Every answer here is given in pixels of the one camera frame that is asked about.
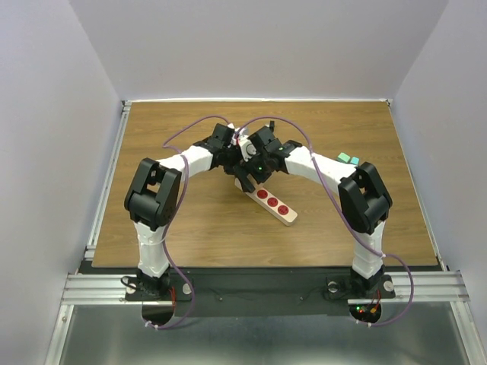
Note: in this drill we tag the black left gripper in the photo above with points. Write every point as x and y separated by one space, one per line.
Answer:
236 151

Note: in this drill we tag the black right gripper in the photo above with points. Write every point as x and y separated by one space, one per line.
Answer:
246 169

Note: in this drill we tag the white power strip red sockets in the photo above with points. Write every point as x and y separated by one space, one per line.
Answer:
275 206

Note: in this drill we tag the green USB charger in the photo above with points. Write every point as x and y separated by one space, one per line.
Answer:
344 158

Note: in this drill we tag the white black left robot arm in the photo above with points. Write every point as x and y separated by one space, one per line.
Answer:
155 195

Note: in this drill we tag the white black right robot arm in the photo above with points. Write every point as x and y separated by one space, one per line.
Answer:
358 192

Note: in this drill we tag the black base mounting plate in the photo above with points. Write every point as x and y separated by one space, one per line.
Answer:
174 299

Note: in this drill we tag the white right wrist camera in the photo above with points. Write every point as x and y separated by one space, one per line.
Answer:
247 148

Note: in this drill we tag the aluminium left side rail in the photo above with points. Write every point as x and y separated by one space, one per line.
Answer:
101 207

